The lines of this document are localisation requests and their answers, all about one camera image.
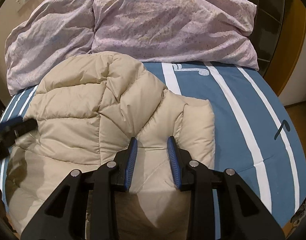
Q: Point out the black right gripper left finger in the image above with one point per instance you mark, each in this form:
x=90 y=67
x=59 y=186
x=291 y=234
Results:
x=84 y=203

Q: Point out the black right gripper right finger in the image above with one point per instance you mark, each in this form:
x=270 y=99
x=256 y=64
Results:
x=242 y=214

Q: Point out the beige quilted down jacket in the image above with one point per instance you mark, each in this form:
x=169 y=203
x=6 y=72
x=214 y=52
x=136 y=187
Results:
x=88 y=107

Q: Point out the blue white striped bedsheet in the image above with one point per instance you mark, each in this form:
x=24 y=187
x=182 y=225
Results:
x=253 y=133

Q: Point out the lilac crumpled duvet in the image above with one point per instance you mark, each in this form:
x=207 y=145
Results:
x=168 y=31

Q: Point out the dark wooden shelf unit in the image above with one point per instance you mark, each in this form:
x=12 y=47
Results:
x=278 y=38

